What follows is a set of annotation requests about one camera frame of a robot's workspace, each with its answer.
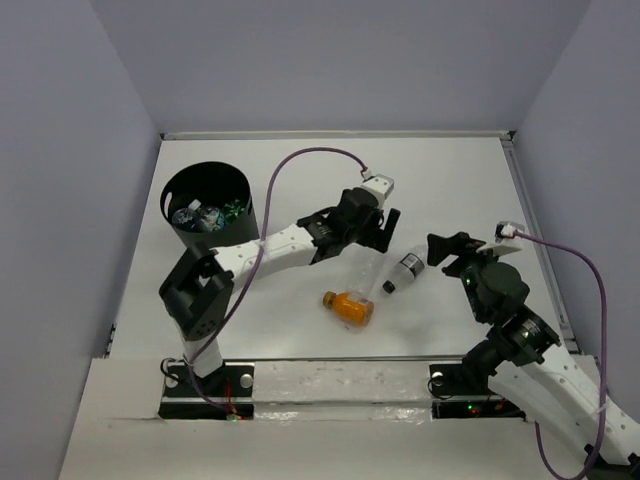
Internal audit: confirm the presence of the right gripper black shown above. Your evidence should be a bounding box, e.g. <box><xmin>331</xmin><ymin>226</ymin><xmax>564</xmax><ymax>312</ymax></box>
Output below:
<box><xmin>426</xmin><ymin>230</ymin><xmax>507</xmax><ymax>321</ymax></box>

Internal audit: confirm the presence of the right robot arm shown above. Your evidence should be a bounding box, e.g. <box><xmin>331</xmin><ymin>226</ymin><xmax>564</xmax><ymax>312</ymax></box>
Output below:
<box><xmin>427</xmin><ymin>222</ymin><xmax>639</xmax><ymax>479</ymax></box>

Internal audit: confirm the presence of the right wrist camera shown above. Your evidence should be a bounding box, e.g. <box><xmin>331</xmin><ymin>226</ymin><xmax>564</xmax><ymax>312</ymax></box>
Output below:
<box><xmin>493</xmin><ymin>221</ymin><xmax>525</xmax><ymax>257</ymax></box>

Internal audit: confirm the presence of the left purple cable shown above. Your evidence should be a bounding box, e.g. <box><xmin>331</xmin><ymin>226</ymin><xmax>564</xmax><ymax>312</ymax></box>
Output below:
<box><xmin>184</xmin><ymin>146</ymin><xmax>374</xmax><ymax>416</ymax></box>

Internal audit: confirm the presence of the aluminium table rail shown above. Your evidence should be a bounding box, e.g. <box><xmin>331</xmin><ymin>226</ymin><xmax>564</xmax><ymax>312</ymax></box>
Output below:
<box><xmin>160</xmin><ymin>130</ymin><xmax>515</xmax><ymax>141</ymax></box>

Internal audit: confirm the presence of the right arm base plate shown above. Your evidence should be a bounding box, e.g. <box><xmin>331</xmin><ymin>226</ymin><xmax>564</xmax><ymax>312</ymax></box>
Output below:
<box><xmin>427</xmin><ymin>363</ymin><xmax>526</xmax><ymax>420</ymax></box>

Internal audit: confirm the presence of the black cylindrical bin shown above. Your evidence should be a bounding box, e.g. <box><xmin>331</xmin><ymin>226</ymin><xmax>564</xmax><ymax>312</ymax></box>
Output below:
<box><xmin>160</xmin><ymin>161</ymin><xmax>259</xmax><ymax>248</ymax></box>

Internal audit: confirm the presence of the white foam strip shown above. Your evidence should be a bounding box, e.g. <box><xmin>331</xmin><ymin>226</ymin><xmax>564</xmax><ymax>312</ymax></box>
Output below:
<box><xmin>252</xmin><ymin>358</ymin><xmax>433</xmax><ymax>424</ymax></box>

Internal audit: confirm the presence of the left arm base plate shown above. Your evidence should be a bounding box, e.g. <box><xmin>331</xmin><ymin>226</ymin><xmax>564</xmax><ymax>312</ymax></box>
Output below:
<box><xmin>158</xmin><ymin>358</ymin><xmax>255</xmax><ymax>422</ymax></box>

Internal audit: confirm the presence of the orange juice bottle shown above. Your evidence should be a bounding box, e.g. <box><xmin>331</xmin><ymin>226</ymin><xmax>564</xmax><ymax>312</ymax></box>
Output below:
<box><xmin>322</xmin><ymin>291</ymin><xmax>374</xmax><ymax>327</ymax></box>

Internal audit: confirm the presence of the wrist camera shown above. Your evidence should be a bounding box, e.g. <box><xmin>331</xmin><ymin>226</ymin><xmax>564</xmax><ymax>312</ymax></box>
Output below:
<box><xmin>360</xmin><ymin>169</ymin><xmax>395</xmax><ymax>209</ymax></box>
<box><xmin>493</xmin><ymin>221</ymin><xmax>525</xmax><ymax>257</ymax></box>

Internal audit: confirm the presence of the clear unlabelled plastic bottle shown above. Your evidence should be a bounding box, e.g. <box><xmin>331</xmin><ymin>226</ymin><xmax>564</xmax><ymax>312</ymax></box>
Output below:
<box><xmin>346</xmin><ymin>246</ymin><xmax>386</xmax><ymax>298</ymax></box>

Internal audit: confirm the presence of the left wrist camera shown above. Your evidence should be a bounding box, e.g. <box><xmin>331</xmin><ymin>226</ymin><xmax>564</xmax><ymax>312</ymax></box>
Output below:
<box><xmin>360</xmin><ymin>169</ymin><xmax>395</xmax><ymax>209</ymax></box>

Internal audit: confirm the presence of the green plastic bottle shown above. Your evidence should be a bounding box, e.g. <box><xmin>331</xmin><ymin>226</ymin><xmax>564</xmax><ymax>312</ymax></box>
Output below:
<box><xmin>222</xmin><ymin>199</ymin><xmax>245</xmax><ymax>224</ymax></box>

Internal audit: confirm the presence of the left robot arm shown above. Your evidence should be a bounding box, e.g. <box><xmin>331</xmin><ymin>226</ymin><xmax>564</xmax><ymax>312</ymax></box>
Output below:
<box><xmin>159</xmin><ymin>176</ymin><xmax>400</xmax><ymax>395</ymax></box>

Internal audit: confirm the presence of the clear bottle dark blue label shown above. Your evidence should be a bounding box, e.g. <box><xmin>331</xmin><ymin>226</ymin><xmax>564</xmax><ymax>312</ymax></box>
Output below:
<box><xmin>196</xmin><ymin>205</ymin><xmax>227</xmax><ymax>232</ymax></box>

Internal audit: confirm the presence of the clear bottle blue white label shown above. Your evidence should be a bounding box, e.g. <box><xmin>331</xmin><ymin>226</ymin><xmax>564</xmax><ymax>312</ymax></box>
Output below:
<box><xmin>171</xmin><ymin>199</ymin><xmax>201</xmax><ymax>231</ymax></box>

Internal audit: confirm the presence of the clear bottle black cap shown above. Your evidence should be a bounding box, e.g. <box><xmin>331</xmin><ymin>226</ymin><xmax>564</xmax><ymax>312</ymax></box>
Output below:
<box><xmin>382</xmin><ymin>244</ymin><xmax>428</xmax><ymax>295</ymax></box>

